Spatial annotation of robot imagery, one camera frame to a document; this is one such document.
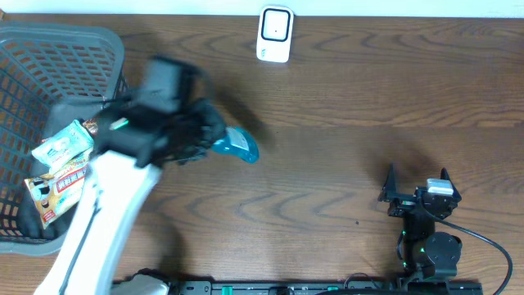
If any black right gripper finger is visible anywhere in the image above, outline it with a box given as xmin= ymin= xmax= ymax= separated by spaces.
xmin=377 ymin=164 xmax=397 ymax=202
xmin=440 ymin=168 xmax=462 ymax=202

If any teal mouthwash bottle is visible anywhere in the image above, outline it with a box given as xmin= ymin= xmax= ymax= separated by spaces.
xmin=211 ymin=126 xmax=260 ymax=164

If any red chocolate bar wrapper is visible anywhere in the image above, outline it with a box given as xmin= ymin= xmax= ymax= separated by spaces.
xmin=82 ymin=118 xmax=98 ymax=137

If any light blue wet wipes pack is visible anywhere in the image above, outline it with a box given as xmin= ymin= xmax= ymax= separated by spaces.
xmin=31 ymin=120 xmax=94 ymax=174

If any yellow snack chips bag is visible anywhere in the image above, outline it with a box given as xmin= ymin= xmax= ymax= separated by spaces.
xmin=24 ymin=148 xmax=93 ymax=229

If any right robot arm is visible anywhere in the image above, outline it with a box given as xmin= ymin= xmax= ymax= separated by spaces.
xmin=377 ymin=166 xmax=462 ymax=280

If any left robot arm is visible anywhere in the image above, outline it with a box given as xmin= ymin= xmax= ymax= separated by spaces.
xmin=35 ymin=98 xmax=225 ymax=294

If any grey plastic mesh basket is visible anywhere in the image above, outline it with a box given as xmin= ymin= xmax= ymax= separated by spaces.
xmin=1 ymin=21 xmax=127 ymax=256

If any black right camera cable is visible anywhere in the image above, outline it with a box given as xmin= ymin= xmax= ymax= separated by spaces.
xmin=415 ymin=192 xmax=514 ymax=295

